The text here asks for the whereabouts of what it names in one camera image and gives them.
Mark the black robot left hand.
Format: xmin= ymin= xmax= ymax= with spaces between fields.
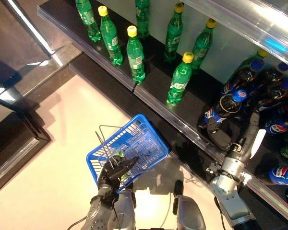
xmin=97 ymin=154 xmax=139 ymax=192

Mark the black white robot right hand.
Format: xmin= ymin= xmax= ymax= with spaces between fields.
xmin=207 ymin=112 xmax=267 ymax=161

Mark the metal wire basket handle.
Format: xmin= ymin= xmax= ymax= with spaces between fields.
xmin=98 ymin=124 xmax=123 ymax=159
xmin=95 ymin=130 xmax=116 ymax=163

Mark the Pepsi cola bottle blue cap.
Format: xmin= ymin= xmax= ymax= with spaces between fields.
xmin=264 ymin=109 xmax=288 ymax=137
xmin=251 ymin=68 xmax=284 ymax=96
xmin=255 ymin=78 xmax=288 ymax=113
xmin=198 ymin=89 xmax=249 ymax=131
xmin=267 ymin=165 xmax=288 ymax=186
xmin=222 ymin=58 xmax=265 ymax=96

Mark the blue plastic shopping basket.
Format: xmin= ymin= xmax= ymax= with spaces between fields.
xmin=85 ymin=114 xmax=170 ymax=194

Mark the silver robot right leg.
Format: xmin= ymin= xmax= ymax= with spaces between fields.
xmin=172 ymin=179 xmax=207 ymax=230

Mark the dark display cabinet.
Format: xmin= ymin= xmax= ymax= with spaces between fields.
xmin=0 ymin=94 xmax=51 ymax=199

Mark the glossy brown base ledge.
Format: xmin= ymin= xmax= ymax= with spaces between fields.
xmin=0 ymin=44 xmax=84 ymax=96

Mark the chrome trim strip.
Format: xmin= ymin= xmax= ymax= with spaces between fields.
xmin=4 ymin=0 xmax=53 ymax=58

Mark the thin grey cable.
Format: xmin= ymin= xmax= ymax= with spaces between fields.
xmin=157 ymin=191 xmax=171 ymax=230

